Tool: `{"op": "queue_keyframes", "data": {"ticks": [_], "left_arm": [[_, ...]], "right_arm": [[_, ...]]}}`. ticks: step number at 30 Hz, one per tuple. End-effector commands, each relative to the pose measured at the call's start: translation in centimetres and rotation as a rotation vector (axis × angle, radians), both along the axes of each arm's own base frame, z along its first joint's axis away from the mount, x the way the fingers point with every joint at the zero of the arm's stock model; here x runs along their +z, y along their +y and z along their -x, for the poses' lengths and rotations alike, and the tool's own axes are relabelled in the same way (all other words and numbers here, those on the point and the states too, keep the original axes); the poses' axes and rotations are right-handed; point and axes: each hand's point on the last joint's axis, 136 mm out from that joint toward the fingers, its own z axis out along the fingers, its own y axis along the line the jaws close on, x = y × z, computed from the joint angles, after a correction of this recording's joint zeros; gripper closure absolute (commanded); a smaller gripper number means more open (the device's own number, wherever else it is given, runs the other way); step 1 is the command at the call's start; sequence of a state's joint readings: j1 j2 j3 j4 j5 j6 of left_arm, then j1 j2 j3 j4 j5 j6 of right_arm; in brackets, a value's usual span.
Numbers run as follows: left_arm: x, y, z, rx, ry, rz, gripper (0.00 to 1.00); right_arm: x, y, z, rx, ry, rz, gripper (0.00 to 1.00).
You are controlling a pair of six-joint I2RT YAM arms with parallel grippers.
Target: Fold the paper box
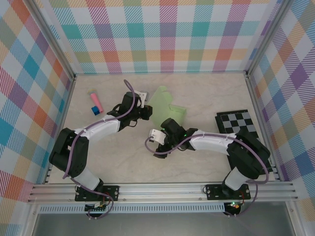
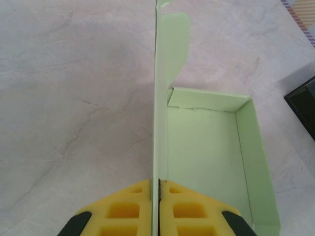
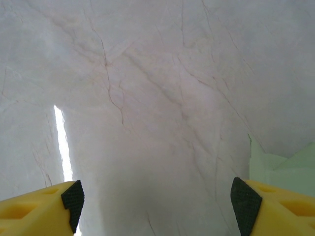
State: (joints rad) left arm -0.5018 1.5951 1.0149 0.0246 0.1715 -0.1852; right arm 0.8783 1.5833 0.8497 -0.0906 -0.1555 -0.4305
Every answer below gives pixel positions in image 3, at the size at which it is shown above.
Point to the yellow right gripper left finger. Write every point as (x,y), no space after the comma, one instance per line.
(29,211)

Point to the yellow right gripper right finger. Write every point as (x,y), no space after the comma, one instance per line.
(288,211)

